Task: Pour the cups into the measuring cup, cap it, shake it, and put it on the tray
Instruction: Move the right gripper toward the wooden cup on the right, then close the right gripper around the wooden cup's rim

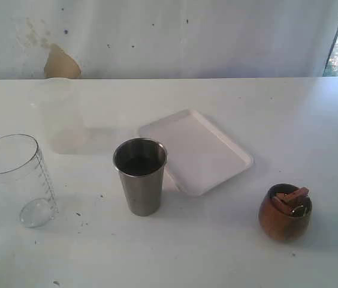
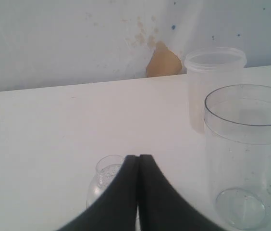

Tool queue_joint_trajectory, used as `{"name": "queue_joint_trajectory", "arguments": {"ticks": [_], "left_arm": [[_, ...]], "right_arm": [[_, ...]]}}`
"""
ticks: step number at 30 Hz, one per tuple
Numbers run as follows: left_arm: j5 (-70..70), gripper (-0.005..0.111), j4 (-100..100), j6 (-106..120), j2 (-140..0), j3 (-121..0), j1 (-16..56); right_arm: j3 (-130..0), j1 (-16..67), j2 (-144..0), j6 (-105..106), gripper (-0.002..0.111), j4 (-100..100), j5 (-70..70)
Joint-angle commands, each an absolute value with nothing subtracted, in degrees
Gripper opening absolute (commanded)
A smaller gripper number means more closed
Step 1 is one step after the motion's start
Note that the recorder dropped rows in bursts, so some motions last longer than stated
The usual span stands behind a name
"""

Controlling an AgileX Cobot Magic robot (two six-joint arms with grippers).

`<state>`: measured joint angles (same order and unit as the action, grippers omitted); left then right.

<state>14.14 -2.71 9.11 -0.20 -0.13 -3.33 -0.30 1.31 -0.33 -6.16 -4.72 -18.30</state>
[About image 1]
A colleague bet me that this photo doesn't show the stainless steel tumbler cup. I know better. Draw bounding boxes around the stainless steel tumbler cup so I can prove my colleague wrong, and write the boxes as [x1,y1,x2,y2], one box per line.
[113,137,168,217]

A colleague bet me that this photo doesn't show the wooden clothespins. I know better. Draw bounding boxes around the wooden clothespins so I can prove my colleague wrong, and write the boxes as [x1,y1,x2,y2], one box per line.
[271,187,309,216]

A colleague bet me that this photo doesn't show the brown wooden round cup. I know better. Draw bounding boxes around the brown wooden round cup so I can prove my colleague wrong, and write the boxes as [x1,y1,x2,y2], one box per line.
[258,184,312,242]

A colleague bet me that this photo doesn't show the clear plastic measuring cup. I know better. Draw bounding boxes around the clear plastic measuring cup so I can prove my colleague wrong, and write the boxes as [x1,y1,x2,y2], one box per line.
[0,134,58,228]

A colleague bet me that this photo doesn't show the white rectangular plastic tray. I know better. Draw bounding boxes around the white rectangular plastic tray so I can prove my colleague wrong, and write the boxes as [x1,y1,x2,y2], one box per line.
[138,109,254,197]

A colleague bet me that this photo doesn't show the translucent plastic container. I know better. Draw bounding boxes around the translucent plastic container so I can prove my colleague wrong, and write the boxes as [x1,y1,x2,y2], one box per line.
[34,77,89,154]

